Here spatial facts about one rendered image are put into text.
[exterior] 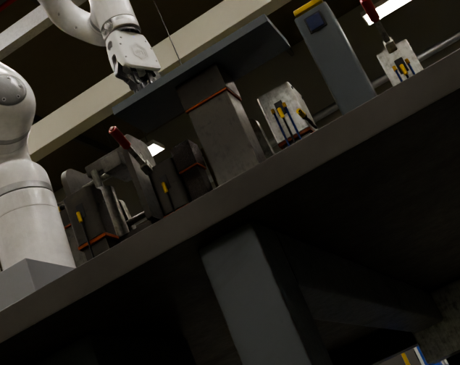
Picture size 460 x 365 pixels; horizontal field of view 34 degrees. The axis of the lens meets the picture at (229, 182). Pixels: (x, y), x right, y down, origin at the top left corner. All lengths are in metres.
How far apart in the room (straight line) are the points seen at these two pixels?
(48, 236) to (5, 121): 0.23
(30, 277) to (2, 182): 0.28
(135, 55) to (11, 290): 0.67
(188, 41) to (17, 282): 4.53
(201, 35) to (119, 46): 3.94
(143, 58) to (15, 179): 0.44
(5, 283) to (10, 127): 0.35
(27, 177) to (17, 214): 0.07
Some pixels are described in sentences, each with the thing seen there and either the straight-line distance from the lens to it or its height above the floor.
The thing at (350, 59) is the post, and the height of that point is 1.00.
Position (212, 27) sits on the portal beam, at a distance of 5.55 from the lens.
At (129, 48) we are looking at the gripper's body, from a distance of 1.65.
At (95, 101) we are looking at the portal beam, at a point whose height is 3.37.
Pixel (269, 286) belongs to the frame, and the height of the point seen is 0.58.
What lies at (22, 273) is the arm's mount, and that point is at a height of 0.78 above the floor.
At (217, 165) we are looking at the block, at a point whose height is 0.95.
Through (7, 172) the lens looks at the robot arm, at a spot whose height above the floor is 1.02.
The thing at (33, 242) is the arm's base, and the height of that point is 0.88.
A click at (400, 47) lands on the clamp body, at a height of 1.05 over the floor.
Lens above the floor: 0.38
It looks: 21 degrees up
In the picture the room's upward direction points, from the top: 23 degrees counter-clockwise
